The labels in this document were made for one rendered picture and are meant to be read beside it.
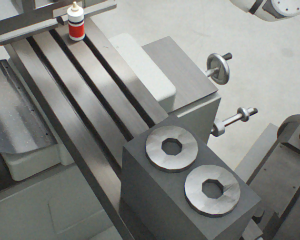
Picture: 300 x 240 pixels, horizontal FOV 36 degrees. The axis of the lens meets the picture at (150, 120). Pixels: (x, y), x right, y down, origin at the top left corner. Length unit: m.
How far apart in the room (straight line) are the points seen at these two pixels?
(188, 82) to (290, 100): 1.16
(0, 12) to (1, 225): 0.56
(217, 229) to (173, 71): 0.80
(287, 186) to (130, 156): 0.76
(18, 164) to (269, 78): 1.71
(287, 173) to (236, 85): 1.07
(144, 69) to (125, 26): 1.40
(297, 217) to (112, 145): 0.66
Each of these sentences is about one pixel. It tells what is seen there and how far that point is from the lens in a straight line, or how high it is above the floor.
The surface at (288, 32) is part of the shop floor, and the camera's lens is 2.88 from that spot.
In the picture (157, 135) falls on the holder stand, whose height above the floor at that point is 1.14.
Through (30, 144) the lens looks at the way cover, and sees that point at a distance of 1.10.
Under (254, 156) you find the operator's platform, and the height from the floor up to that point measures 0.40.
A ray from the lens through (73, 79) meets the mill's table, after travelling 1.13.
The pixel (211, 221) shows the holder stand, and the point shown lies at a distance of 0.73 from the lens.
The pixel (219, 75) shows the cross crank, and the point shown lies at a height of 0.63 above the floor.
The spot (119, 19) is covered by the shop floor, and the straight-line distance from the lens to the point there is 2.74.
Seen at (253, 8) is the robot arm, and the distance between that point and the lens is 0.99.
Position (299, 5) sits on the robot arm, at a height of 1.23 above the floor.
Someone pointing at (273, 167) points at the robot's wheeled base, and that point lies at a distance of 1.48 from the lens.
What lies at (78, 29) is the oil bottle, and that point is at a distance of 1.20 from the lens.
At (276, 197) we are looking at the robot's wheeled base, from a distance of 1.43.
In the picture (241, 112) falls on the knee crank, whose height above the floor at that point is 0.54.
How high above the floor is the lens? 1.78
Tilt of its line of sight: 52 degrees down
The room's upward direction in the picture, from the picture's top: 7 degrees clockwise
